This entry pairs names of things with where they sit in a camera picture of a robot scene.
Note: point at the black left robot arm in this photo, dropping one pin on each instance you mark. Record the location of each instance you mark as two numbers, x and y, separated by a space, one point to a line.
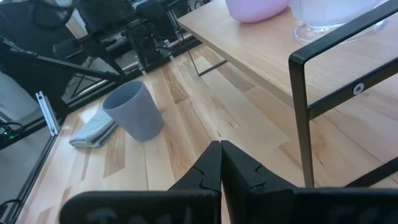
140 34

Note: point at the blue-grey mug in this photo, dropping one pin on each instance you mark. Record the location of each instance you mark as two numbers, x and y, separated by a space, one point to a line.
136 112

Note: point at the pink mug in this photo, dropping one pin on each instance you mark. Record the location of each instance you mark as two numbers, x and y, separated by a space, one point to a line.
255 11

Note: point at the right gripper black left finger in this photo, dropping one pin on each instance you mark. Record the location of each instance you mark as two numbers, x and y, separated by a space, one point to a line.
199 174

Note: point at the silver metal bracket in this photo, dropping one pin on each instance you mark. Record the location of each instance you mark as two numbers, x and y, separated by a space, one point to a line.
48 112

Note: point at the grey folded cloth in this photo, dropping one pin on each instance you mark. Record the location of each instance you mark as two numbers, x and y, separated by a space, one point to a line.
91 130

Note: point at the wooden shelf black metal legs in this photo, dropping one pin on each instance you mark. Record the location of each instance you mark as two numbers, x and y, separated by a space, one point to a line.
267 46

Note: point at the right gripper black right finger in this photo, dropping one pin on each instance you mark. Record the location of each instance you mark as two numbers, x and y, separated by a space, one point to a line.
245 174

